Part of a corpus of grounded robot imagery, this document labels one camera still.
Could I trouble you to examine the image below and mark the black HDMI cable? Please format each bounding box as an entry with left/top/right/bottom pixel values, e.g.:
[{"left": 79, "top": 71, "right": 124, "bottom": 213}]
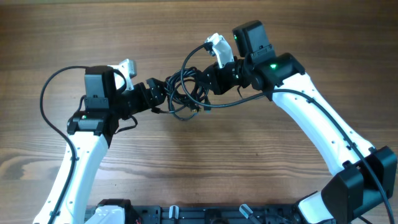
[{"left": 164, "top": 67, "right": 212, "bottom": 114}]

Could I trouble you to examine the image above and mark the black USB cable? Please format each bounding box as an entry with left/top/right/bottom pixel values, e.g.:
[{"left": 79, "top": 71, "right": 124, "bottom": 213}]
[{"left": 150, "top": 90, "right": 201, "bottom": 122}]

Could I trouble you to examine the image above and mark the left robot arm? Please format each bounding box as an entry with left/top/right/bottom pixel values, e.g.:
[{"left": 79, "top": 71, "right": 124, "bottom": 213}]
[{"left": 34, "top": 65, "right": 166, "bottom": 223}]

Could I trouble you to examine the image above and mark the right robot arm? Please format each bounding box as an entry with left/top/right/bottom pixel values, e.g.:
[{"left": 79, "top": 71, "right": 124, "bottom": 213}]
[{"left": 198, "top": 21, "right": 397, "bottom": 223}]

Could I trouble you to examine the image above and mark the right camera black cable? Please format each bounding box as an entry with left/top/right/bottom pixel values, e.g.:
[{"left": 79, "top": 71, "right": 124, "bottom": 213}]
[{"left": 180, "top": 42, "right": 396, "bottom": 224}]

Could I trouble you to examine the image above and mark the camera black cable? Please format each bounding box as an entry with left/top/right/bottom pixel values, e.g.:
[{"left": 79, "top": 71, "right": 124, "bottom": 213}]
[
  {"left": 39, "top": 65, "right": 128, "bottom": 224},
  {"left": 180, "top": 42, "right": 396, "bottom": 224}
]

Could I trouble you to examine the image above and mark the left camera black cable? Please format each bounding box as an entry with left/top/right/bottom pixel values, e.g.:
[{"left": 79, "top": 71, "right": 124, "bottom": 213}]
[{"left": 39, "top": 65, "right": 128, "bottom": 224}]

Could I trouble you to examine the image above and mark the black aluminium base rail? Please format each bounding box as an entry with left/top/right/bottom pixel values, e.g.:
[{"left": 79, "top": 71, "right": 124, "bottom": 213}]
[{"left": 83, "top": 203, "right": 336, "bottom": 224}]

